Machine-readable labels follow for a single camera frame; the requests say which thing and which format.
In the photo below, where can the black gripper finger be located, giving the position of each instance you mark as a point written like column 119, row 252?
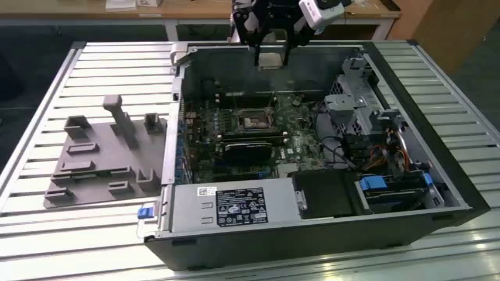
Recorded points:
column 302, row 32
column 246, row 26

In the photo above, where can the silver square CPU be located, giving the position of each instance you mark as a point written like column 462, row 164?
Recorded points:
column 271, row 60

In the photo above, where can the CPU socket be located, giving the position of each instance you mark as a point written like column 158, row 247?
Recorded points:
column 254, row 123

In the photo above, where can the round coin battery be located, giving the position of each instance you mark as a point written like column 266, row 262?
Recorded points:
column 296, row 100

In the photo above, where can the white box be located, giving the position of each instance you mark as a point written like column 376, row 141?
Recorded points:
column 120, row 5
column 150, row 3

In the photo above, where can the grey metal drive cage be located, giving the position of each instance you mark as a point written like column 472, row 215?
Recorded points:
column 343, row 102

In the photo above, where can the green motherboard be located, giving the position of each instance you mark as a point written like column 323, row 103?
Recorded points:
column 300, row 140

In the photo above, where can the wooden cabinet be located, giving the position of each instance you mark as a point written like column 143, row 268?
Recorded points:
column 450, row 29

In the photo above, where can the black graphics card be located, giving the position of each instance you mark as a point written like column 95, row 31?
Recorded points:
column 246, row 152

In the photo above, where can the small silver chipset heatsink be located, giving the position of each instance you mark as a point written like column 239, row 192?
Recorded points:
column 287, row 168

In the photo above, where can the wooden desk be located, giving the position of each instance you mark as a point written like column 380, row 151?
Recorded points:
column 59, row 13

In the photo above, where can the hard disk in blue carrier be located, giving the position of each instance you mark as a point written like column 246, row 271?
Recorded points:
column 371, row 183

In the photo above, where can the black plastic shroud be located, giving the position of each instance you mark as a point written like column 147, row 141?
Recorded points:
column 324, row 193

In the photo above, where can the grey plastic parts rack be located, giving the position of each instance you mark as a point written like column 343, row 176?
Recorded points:
column 98, row 152

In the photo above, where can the silver power supply unit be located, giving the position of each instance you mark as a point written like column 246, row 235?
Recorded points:
column 195, row 210

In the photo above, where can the blue plastic case latch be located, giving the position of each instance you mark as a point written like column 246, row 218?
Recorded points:
column 146, row 211

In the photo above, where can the black open PC case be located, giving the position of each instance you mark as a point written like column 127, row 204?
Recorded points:
column 351, row 243

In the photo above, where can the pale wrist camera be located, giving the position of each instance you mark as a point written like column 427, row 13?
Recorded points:
column 322, row 13

